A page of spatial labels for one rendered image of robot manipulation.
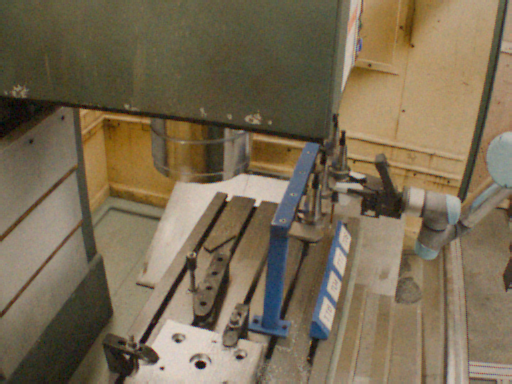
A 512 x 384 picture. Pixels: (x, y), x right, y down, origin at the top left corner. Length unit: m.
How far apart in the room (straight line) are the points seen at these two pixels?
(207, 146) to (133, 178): 1.52
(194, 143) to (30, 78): 0.28
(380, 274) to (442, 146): 0.51
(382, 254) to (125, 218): 1.09
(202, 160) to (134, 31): 0.22
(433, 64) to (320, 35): 1.20
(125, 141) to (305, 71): 1.63
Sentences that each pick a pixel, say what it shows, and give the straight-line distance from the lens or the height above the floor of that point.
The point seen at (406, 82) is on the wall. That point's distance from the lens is 1.76.
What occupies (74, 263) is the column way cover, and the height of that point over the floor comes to 0.98.
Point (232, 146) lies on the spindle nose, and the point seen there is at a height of 1.51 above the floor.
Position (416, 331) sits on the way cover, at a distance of 1.63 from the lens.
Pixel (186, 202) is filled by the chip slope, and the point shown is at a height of 0.78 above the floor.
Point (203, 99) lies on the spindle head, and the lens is 0.63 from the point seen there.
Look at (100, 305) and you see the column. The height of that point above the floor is 0.72.
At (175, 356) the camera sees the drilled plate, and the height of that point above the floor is 0.99.
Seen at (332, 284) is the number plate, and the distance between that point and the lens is 1.37.
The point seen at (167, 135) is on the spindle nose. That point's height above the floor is 1.52.
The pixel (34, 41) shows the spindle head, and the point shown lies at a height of 1.67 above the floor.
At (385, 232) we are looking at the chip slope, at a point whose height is 0.79.
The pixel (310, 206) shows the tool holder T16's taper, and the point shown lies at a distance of 1.09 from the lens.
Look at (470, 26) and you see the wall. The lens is 1.73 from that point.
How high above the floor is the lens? 1.84
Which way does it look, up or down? 32 degrees down
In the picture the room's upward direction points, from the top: 4 degrees clockwise
